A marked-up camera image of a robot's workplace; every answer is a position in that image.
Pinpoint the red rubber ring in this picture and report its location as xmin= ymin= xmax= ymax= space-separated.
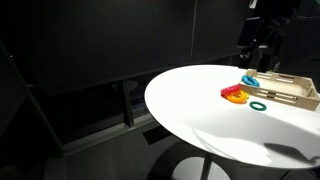
xmin=220 ymin=84 xmax=242 ymax=97

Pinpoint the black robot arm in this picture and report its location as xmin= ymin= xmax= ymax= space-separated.
xmin=237 ymin=0 xmax=319 ymax=72

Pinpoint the wooden slatted tray box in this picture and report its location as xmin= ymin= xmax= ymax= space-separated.
xmin=239 ymin=69 xmax=320 ymax=111

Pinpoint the white round table base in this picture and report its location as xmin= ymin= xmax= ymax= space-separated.
xmin=171 ymin=157 xmax=231 ymax=180

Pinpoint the orange rubber ring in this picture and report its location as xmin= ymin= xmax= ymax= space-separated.
xmin=225 ymin=89 xmax=250 ymax=105

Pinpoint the blue rubber ring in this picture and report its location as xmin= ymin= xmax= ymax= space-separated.
xmin=241 ymin=75 xmax=261 ymax=88

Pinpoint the small green ring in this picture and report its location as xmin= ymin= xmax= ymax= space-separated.
xmin=249 ymin=101 xmax=268 ymax=112

